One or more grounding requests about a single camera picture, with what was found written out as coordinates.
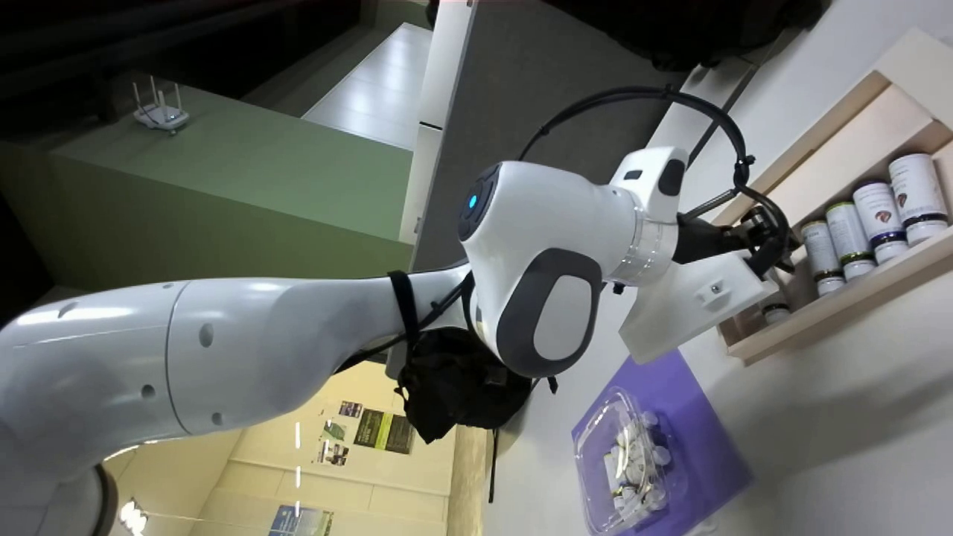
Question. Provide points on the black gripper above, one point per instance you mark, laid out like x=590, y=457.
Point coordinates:
x=764, y=235

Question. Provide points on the small white bottle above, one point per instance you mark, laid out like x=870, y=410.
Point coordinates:
x=776, y=314

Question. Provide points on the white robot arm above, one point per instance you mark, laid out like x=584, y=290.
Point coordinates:
x=97, y=375

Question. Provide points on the wooden tray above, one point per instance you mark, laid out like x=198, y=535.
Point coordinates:
x=897, y=110

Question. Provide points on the white bottle rightmost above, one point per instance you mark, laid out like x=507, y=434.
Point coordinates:
x=918, y=198

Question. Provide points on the black bag at top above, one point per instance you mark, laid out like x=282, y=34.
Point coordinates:
x=684, y=34

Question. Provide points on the purple mat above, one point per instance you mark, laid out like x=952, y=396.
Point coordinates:
x=711, y=461

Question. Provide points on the clear plastic bag of vials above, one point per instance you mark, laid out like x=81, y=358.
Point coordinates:
x=629, y=467

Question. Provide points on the black backpack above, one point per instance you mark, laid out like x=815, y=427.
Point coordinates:
x=452, y=381

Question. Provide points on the green cabinet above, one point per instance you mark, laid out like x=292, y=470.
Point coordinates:
x=242, y=193

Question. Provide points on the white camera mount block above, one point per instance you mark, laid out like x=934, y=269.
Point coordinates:
x=685, y=303

